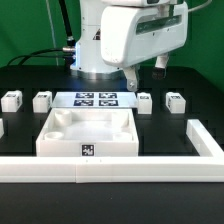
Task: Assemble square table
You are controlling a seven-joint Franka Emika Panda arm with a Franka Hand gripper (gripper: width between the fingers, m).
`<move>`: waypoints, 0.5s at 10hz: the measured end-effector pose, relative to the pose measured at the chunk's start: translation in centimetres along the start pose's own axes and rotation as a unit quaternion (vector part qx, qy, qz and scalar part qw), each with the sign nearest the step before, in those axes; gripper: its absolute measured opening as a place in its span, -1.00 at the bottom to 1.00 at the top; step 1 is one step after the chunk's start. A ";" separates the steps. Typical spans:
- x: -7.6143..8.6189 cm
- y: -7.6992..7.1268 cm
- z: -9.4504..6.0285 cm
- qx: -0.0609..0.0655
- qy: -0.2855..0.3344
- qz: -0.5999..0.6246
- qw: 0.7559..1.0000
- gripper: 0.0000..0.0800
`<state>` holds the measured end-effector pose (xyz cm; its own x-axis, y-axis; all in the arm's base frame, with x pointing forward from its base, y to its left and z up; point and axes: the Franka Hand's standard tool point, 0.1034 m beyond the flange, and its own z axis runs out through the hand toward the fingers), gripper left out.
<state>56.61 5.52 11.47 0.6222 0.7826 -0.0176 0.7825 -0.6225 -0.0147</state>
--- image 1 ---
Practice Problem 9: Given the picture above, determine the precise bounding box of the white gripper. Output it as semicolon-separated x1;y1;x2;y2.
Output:
101;2;188;91

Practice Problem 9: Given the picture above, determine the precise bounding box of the white square table top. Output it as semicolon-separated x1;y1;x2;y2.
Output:
36;108;139;157

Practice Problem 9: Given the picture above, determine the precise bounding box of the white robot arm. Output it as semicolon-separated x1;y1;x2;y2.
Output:
70;0;188;91

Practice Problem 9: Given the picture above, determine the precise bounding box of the marker plate with tags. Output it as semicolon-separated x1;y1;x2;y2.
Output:
53;92;137;108

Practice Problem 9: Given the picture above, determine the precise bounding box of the white block at left edge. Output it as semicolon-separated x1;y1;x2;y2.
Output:
0;118;4;139

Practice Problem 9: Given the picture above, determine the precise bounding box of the white L-shaped obstacle fence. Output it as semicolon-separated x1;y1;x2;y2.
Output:
0;119;224;183

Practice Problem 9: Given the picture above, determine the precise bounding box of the black cable bundle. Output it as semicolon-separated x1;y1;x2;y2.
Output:
6;0;77;68

